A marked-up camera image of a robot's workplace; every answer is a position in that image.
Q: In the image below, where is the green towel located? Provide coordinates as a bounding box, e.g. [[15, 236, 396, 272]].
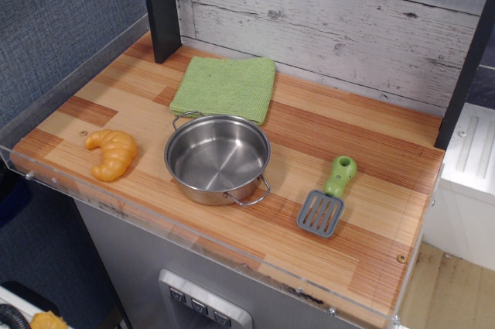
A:
[[169, 57, 275, 125]]

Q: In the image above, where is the orange plastic croissant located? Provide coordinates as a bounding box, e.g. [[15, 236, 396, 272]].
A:
[[84, 129, 138, 182]]

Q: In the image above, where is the stainless steel pot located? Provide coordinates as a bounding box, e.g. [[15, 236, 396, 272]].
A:
[[164, 111, 271, 207]]

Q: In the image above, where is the green grey toy spatula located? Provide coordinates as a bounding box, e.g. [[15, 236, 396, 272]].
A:
[[296, 156, 357, 238]]

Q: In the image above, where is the white aluminium side block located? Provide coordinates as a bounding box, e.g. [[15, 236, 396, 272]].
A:
[[442, 103, 494, 203]]

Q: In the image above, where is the silver button control panel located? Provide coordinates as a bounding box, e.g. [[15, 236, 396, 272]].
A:
[[158, 269, 254, 328]]

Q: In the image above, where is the yellow black object bottom left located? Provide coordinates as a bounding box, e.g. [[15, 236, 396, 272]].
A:
[[1, 303, 70, 329]]

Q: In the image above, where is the clear acrylic table guard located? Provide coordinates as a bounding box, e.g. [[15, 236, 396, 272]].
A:
[[1, 18, 443, 328]]

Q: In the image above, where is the black left vertical post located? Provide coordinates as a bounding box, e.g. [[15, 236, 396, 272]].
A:
[[146, 0, 181, 63]]

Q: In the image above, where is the black vertical post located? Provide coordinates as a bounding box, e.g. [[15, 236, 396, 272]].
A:
[[146, 0, 181, 63], [434, 0, 494, 150]]

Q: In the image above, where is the black right vertical post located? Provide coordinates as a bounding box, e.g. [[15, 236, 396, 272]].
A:
[[434, 0, 494, 150]]

